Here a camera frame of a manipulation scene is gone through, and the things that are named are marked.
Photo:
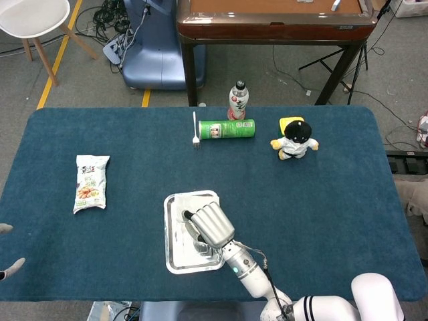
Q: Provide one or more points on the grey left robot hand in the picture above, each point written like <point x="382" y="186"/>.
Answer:
<point x="16" y="264"/>

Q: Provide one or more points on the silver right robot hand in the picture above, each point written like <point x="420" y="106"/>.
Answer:
<point x="214" y="224"/>

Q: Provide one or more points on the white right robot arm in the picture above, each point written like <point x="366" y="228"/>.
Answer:
<point x="247" y="271"/>

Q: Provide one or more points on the stainless steel tray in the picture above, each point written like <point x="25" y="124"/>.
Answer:
<point x="174" y="264"/>

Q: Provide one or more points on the silver metal fork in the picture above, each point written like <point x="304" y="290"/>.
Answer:
<point x="196" y="142"/>

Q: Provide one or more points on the grey robot torso base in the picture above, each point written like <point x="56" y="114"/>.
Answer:
<point x="200" y="312"/>

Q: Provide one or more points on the green chips can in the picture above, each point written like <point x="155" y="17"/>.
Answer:
<point x="230" y="129"/>

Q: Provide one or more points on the white snack bag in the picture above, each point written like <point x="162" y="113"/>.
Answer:
<point x="90" y="184"/>

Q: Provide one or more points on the black plush doll white coat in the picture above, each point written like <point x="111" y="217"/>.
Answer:
<point x="296" y="143"/>

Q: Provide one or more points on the white pink drink bottle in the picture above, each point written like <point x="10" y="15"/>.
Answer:
<point x="238" y="103"/>

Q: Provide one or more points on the yellow green sponge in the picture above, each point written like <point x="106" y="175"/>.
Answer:
<point x="287" y="120"/>

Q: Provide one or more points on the blue machine base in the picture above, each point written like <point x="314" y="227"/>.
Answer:
<point x="157" y="57"/>

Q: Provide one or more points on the white power strip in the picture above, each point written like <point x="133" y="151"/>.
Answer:
<point x="113" y="50"/>

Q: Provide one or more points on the brown mahjong table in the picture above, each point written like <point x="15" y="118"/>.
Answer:
<point x="267" y="30"/>

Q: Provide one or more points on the beige fabric bundle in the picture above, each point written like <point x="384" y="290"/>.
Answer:
<point x="414" y="197"/>

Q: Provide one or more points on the pink white object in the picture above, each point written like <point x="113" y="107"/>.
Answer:
<point x="424" y="130"/>

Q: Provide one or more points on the white chair wooden legs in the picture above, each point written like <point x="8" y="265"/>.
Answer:
<point x="30" y="16"/>

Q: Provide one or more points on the single white mahjong tile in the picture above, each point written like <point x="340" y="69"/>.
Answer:
<point x="336" y="4"/>

